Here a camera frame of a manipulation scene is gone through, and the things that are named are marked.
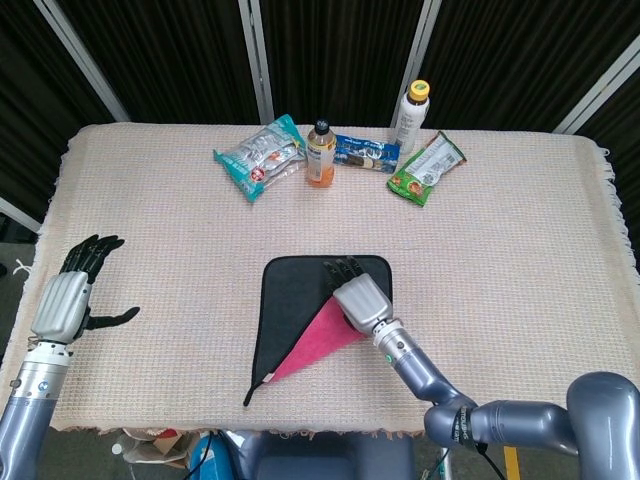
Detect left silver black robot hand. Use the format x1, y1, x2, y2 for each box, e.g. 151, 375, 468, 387
30, 234, 141, 346

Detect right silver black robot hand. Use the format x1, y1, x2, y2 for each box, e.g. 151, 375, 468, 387
322, 255, 396, 337

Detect black and pink cloth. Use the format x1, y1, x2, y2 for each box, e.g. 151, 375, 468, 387
242, 254, 394, 407

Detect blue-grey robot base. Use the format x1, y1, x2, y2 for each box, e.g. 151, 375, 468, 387
219, 428, 416, 480

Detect beige woven tablecloth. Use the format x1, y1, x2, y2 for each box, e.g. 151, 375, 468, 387
0, 122, 634, 441

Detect blue cookie package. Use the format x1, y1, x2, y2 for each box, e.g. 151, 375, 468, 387
333, 134, 402, 175

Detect green snack bag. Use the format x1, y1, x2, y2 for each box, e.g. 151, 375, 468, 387
385, 130, 469, 208

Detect orange juice bottle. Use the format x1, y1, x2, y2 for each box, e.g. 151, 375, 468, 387
305, 118, 337, 189

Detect brown cardboard box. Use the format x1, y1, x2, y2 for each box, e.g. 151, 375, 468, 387
112, 427, 201, 471

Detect teal and silver snack bag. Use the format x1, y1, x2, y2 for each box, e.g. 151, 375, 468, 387
213, 113, 309, 204

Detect white bottle yellow cap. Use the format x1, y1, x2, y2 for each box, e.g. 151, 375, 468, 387
392, 79, 432, 155

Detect blue plastic container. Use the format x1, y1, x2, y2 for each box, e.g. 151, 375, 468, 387
188, 432, 231, 480

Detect white partition post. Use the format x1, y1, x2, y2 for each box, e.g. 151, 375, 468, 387
552, 38, 640, 135
237, 0, 275, 125
388, 0, 442, 129
0, 196, 42, 234
33, 0, 132, 124

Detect black printed strap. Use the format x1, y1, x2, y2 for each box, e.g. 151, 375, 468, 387
447, 405, 471, 447

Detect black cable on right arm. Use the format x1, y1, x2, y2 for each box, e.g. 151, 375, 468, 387
472, 439, 507, 480

